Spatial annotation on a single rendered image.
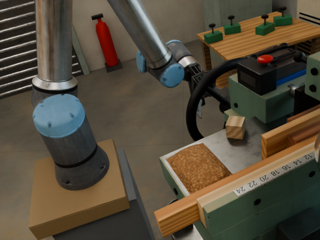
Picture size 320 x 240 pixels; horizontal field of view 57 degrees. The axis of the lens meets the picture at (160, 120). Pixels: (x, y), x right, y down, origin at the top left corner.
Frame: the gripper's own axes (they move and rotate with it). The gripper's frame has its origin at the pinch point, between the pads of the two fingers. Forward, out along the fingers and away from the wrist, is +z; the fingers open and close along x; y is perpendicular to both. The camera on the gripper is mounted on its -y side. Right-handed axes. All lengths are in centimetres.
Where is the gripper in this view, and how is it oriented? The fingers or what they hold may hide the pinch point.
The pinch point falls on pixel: (218, 112)
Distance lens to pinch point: 107.2
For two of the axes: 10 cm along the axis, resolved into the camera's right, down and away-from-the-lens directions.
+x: 9.1, -3.7, 2.1
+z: 4.2, 7.1, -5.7
